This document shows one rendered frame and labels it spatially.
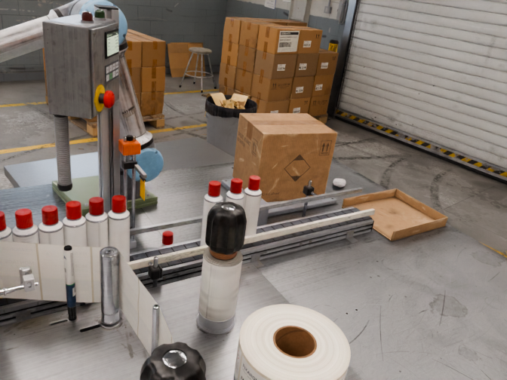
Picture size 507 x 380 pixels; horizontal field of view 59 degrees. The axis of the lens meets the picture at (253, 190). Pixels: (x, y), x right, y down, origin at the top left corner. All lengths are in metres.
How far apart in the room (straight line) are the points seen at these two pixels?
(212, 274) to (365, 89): 5.11
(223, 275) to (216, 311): 0.09
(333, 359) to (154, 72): 4.21
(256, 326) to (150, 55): 4.10
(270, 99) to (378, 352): 3.99
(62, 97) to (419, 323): 1.03
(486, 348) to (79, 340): 0.97
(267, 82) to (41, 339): 4.13
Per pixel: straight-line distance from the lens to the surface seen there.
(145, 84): 4.79
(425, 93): 5.50
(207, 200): 1.23
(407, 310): 1.35
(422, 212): 1.93
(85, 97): 1.03
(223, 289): 0.98
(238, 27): 5.19
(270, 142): 1.58
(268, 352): 0.83
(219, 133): 3.79
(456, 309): 1.43
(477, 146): 5.30
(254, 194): 1.29
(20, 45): 1.43
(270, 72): 4.85
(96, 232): 1.14
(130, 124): 1.40
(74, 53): 1.01
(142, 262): 1.20
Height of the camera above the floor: 1.61
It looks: 25 degrees down
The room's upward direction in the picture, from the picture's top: 8 degrees clockwise
